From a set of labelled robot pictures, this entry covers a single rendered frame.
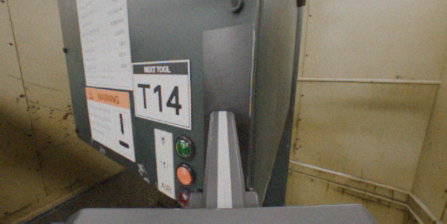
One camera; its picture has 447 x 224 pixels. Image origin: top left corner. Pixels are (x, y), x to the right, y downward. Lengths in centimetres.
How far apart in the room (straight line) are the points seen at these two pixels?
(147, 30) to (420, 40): 126
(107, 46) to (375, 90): 124
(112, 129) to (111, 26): 16
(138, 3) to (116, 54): 8
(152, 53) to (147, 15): 4
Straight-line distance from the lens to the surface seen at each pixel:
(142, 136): 22
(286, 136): 84
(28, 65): 136
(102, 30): 29
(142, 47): 20
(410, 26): 128
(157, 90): 17
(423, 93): 129
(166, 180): 21
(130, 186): 163
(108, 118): 30
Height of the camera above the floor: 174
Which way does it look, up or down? 9 degrees down
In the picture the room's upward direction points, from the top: 1 degrees clockwise
